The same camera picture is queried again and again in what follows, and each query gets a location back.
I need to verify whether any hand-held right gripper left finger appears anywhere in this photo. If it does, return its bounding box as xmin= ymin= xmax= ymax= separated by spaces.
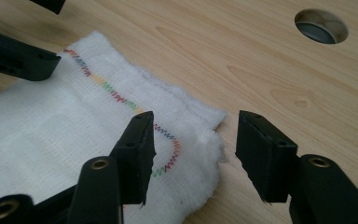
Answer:
xmin=109 ymin=110 xmax=158 ymax=207

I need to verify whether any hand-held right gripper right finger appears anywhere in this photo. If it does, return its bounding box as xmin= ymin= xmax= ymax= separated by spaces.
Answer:
xmin=234 ymin=109 xmax=300 ymax=205

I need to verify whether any white cloth with coloured stitching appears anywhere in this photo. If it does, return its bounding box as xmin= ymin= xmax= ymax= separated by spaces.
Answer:
xmin=0 ymin=29 xmax=228 ymax=224

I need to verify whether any round table cable hole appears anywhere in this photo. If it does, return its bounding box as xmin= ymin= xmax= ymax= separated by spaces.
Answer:
xmin=294 ymin=7 xmax=350 ymax=45

